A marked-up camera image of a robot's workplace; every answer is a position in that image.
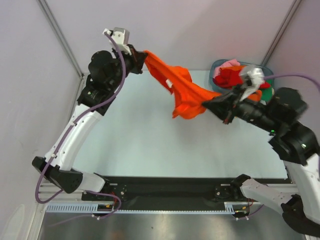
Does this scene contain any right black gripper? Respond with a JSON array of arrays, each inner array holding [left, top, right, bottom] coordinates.
[[199, 82, 279, 132]]

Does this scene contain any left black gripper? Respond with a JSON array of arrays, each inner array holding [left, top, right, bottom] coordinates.
[[107, 43, 146, 91]]

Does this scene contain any orange t shirt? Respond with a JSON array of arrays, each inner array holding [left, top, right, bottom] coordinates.
[[247, 89, 263, 102], [144, 50, 221, 120]]

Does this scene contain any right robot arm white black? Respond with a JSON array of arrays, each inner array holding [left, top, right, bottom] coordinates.
[[202, 87, 320, 237]]

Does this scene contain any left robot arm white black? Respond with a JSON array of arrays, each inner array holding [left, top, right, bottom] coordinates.
[[32, 45, 147, 200]]

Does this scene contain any red t shirt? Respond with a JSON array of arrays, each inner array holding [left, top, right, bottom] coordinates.
[[215, 65, 271, 90]]

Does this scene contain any green t shirt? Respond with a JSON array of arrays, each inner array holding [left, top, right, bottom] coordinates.
[[260, 87, 274, 103]]

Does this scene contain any pink t shirt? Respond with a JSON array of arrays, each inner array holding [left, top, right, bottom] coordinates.
[[212, 59, 241, 79]]

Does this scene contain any blue plastic basket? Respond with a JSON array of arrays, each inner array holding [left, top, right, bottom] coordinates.
[[209, 58, 274, 102]]

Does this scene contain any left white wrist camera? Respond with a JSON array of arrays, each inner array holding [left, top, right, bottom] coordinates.
[[103, 27, 131, 54]]

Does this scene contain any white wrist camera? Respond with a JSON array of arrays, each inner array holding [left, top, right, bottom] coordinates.
[[239, 65, 265, 101], [103, 27, 131, 54]]

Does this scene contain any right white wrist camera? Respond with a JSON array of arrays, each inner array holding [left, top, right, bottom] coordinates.
[[239, 65, 265, 101]]

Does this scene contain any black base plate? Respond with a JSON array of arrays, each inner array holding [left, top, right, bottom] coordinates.
[[81, 176, 248, 209]]

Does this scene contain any white slotted cable duct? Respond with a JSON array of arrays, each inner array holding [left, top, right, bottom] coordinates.
[[45, 202, 245, 215]]

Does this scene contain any aluminium frame rail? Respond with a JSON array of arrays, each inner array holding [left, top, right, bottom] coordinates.
[[38, 182, 83, 203]]

